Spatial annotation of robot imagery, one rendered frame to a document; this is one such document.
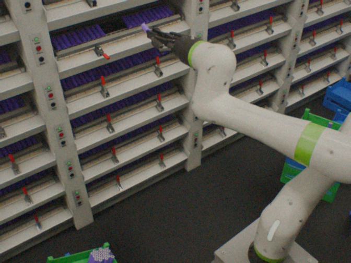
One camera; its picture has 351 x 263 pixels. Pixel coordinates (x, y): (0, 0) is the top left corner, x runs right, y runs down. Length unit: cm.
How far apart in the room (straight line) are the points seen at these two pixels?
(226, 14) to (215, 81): 77
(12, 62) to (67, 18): 26
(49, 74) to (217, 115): 65
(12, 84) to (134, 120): 61
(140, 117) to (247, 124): 82
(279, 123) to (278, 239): 42
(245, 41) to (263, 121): 101
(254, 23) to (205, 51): 102
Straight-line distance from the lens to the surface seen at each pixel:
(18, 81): 147
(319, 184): 133
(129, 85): 169
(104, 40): 156
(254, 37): 208
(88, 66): 153
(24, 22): 137
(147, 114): 184
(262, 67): 223
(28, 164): 170
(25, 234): 198
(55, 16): 141
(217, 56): 111
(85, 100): 163
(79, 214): 200
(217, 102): 113
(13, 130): 157
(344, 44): 297
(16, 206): 184
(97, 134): 176
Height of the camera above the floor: 167
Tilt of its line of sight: 41 degrees down
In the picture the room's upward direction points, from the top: straight up
